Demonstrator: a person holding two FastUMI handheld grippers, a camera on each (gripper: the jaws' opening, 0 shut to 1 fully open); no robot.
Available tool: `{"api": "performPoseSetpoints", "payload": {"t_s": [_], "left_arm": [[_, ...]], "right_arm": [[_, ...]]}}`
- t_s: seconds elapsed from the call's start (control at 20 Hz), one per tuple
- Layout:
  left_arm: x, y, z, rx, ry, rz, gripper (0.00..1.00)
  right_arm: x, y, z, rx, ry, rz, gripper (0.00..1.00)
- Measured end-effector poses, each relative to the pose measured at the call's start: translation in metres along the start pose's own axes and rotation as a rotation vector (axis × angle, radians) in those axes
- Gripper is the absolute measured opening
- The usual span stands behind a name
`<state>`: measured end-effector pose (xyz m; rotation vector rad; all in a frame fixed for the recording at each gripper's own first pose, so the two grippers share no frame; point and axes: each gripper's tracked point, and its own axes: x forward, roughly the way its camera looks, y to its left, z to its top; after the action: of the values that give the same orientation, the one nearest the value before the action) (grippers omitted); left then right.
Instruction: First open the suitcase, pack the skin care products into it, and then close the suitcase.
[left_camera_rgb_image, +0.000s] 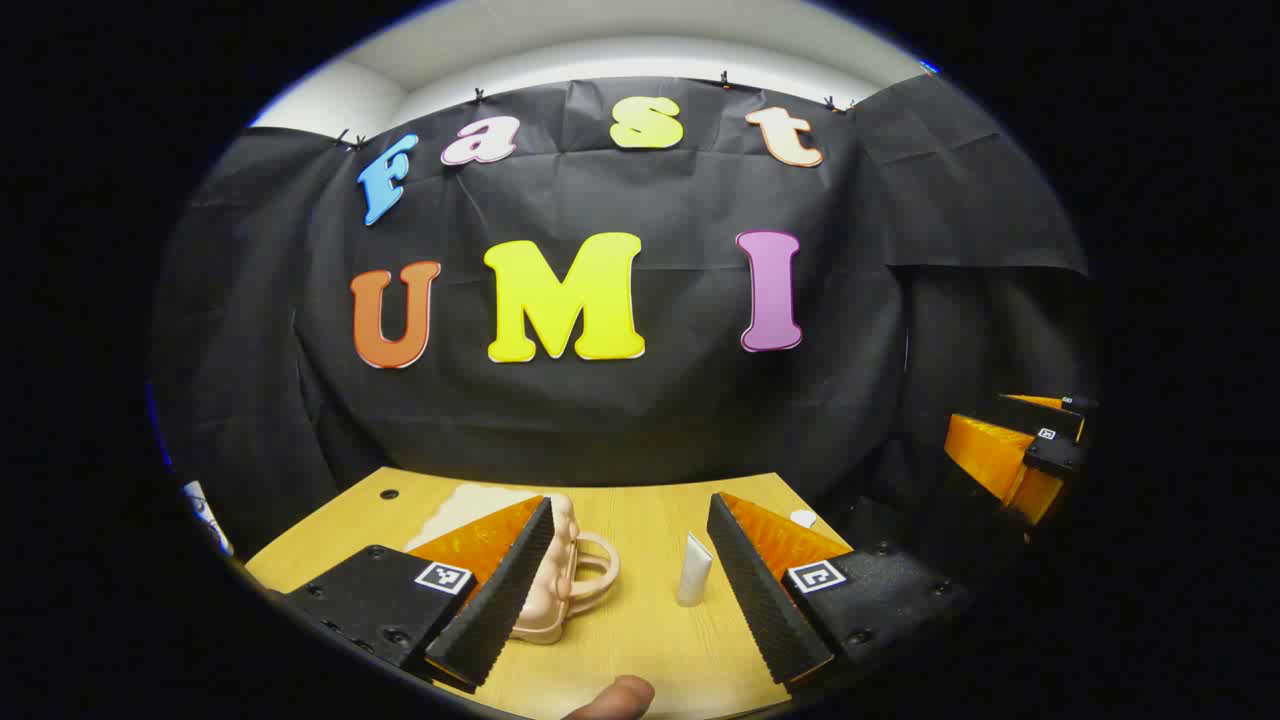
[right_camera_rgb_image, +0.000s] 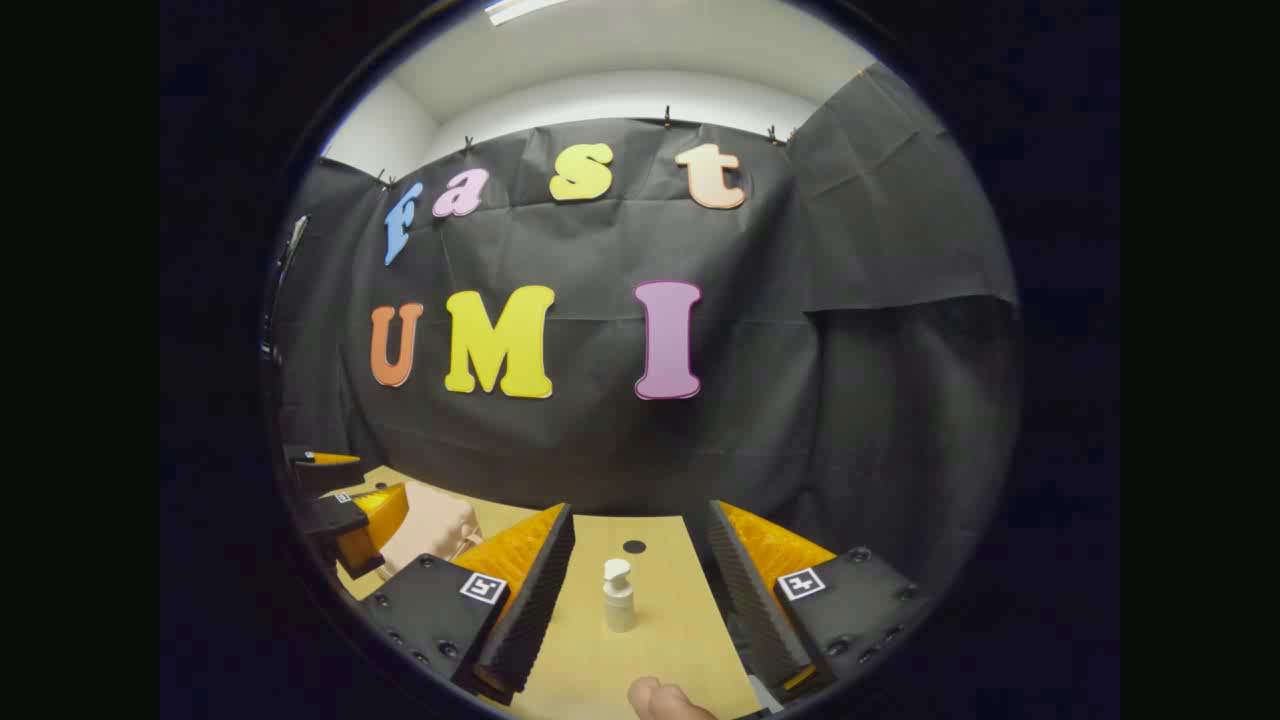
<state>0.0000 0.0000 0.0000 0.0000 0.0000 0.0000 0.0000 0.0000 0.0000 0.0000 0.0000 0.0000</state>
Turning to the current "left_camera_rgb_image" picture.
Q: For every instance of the black backdrop cloth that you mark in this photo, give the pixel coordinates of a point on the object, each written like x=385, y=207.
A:
x=600, y=420

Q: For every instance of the white and blue board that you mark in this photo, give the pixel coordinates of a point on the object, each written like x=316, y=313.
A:
x=208, y=520

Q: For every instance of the white squeeze tube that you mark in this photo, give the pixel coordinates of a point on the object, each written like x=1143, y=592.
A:
x=693, y=580

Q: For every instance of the small pink suitcase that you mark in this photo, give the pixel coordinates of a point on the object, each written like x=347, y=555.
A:
x=560, y=600

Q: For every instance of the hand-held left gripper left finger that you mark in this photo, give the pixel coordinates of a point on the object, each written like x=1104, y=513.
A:
x=500, y=600

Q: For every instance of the white pump bottle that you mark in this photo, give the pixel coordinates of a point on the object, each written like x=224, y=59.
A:
x=803, y=518

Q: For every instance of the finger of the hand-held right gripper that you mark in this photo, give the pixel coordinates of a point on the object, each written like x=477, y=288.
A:
x=1050, y=410
x=990, y=450

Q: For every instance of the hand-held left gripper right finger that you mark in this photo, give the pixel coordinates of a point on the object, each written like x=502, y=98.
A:
x=760, y=600

